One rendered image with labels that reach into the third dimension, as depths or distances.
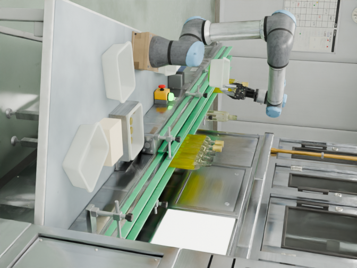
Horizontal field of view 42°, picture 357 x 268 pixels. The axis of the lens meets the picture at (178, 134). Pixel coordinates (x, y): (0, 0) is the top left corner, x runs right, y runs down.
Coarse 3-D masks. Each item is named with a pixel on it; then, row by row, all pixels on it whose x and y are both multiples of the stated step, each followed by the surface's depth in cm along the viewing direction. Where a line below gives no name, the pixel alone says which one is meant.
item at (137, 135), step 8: (136, 112) 213; (128, 120) 197; (136, 120) 215; (128, 128) 199; (136, 128) 217; (128, 136) 201; (136, 136) 218; (128, 144) 204; (136, 144) 219; (136, 152) 212
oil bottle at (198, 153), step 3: (177, 150) 235; (180, 150) 235; (183, 150) 235; (186, 150) 235; (189, 150) 235; (192, 150) 234; (195, 150) 234; (198, 150) 234; (177, 153) 233; (180, 153) 233; (183, 153) 232; (186, 153) 232; (189, 153) 232; (192, 153) 232; (195, 153) 232; (198, 153) 232; (201, 153) 232; (201, 156) 231; (201, 159) 231
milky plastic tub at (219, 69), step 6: (216, 60) 249; (222, 60) 248; (228, 60) 261; (210, 66) 250; (216, 66) 248; (222, 66) 246; (228, 66) 267; (210, 72) 250; (216, 72) 249; (222, 72) 247; (228, 72) 267; (210, 78) 250; (216, 78) 249; (222, 78) 247; (228, 78) 267; (210, 84) 250; (216, 84) 249; (222, 84) 247
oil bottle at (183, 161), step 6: (174, 156) 229; (180, 156) 229; (186, 156) 229; (192, 156) 228; (198, 156) 229; (174, 162) 228; (180, 162) 228; (186, 162) 227; (192, 162) 226; (198, 162) 226; (186, 168) 228; (192, 168) 227; (198, 168) 227
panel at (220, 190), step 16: (192, 176) 242; (208, 176) 241; (224, 176) 241; (240, 176) 241; (176, 192) 226; (192, 192) 227; (208, 192) 227; (224, 192) 227; (240, 192) 225; (176, 208) 214; (192, 208) 214; (208, 208) 214; (224, 208) 215; (240, 208) 213; (160, 224) 204
